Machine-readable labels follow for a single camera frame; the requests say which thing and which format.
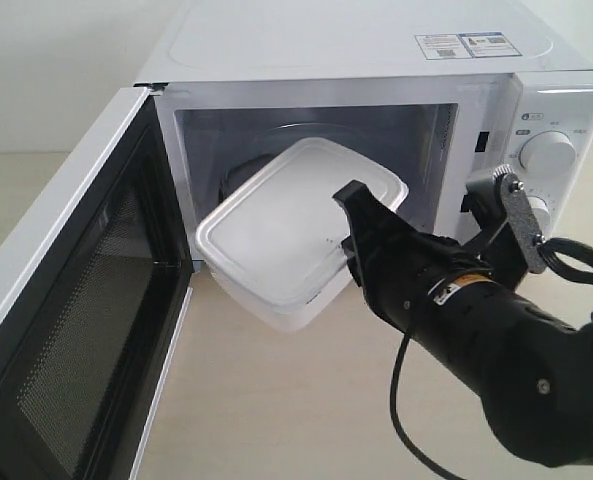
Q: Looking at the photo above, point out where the white plastic lidded container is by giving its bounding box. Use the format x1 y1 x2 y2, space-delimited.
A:
195 137 409 332

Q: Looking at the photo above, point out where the lower white control knob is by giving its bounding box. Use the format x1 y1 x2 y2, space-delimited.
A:
528 196 551 230

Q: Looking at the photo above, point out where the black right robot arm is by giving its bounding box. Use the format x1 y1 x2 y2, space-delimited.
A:
334 174 593 468

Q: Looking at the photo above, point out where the glass turntable plate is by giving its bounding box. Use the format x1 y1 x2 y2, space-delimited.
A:
253 109 412 185

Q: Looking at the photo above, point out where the white control knob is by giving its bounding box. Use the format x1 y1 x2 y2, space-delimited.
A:
528 196 551 230
519 131 577 176

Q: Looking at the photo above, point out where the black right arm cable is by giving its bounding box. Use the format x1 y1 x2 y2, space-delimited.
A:
388 238 593 480

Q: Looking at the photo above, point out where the white blue warning sticker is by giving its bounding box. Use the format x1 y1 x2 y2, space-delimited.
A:
415 34 471 60

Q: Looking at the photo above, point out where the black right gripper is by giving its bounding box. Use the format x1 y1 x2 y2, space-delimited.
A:
332 180 521 340

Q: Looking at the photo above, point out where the white microwave door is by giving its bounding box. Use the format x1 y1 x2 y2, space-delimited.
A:
0 86 193 479

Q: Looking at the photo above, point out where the white microwave oven body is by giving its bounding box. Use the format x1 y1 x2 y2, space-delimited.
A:
136 1 593 240

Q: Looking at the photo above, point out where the blue energy label sticker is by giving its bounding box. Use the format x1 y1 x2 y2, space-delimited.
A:
458 32 521 58

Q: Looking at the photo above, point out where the upper white control knob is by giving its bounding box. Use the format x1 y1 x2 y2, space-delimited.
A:
519 131 577 176

